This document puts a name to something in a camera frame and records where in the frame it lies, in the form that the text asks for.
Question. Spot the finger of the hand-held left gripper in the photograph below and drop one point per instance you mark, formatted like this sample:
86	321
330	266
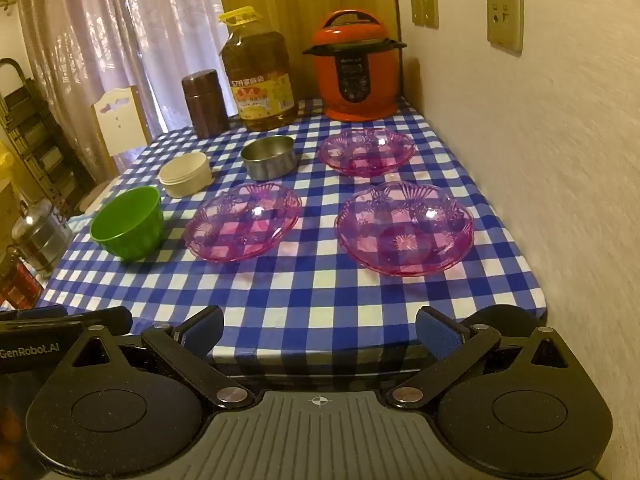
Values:
115	320
42	311

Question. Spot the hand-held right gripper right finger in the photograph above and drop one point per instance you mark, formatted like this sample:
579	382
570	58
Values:
440	335

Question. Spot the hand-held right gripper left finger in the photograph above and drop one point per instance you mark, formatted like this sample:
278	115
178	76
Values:
202	331

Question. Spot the green plastic bowl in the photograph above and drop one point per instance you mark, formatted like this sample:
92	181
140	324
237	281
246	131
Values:
131	235

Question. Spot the pink transparent plastic plate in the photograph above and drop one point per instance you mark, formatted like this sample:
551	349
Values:
367	152
405	232
242	225

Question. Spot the cream white bowl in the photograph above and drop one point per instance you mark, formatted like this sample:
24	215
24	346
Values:
186	177

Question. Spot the stainless steel bowl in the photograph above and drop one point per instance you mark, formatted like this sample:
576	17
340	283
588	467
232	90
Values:
270	162

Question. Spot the dark jar with red label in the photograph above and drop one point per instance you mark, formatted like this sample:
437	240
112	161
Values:
20	287

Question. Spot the stacked steel lunch container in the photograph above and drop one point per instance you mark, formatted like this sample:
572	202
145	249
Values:
42	237

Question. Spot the light blue checkered cloth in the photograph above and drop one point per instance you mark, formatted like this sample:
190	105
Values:
80	222

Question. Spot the cardboard box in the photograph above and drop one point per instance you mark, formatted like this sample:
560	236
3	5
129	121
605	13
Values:
7	210

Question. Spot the blue white checkered tablecloth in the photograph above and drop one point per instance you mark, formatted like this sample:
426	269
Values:
310	282

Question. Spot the yellow plastic bag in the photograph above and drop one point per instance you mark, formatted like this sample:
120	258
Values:
5	156

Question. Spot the black metal rack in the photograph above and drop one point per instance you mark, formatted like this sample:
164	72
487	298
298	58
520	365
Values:
35	135

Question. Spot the white wooden chair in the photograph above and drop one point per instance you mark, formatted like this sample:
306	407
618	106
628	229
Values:
120	120

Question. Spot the brown cylindrical canister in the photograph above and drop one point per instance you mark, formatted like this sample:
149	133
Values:
206	105

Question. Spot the large cooking oil bottle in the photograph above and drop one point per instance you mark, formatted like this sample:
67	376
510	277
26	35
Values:
257	80

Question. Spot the red electric pressure cooker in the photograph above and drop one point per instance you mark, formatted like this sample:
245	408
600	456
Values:
350	70

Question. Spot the sheer pale curtain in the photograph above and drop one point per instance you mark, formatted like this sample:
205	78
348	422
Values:
100	25

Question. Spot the beige wall socket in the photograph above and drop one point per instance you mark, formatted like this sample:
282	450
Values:
505	20

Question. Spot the beige wall switch plate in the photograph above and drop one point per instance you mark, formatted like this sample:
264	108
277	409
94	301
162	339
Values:
426	9

